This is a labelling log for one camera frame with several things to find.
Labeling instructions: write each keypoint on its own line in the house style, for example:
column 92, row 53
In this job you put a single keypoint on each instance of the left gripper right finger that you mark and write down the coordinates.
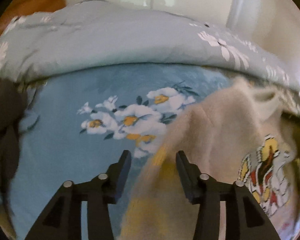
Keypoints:
column 245, row 219

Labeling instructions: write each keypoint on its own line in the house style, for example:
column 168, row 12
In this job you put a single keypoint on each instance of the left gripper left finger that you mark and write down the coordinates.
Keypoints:
column 61, row 217

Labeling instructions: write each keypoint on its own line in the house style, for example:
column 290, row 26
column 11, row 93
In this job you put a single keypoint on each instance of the pink fuzzy cartoon sweater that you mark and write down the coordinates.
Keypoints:
column 236, row 133

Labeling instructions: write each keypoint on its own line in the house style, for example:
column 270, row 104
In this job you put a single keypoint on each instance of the blue floral bed blanket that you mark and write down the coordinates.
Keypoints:
column 77, row 124

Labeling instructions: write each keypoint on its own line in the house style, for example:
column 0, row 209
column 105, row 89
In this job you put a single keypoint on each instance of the dark navy garment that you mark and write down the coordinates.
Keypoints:
column 12, row 107

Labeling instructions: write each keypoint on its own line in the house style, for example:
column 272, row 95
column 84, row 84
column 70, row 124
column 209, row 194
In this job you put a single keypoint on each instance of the grey daisy quilt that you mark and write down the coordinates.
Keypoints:
column 97, row 33

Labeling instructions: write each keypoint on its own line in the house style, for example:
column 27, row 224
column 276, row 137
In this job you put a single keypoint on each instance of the red wooden headboard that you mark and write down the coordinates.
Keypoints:
column 28, row 7

